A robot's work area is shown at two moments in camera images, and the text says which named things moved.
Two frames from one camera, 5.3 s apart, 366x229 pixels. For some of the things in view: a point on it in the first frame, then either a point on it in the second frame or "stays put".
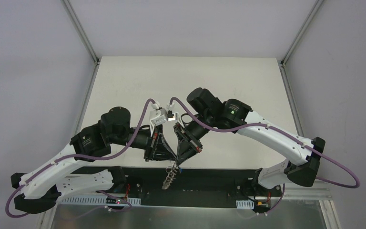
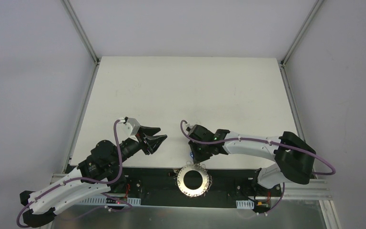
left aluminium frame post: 82,30 stays put
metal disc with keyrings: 173,171 -> 206,183
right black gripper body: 188,138 -> 194,150
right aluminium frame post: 300,33 stays put
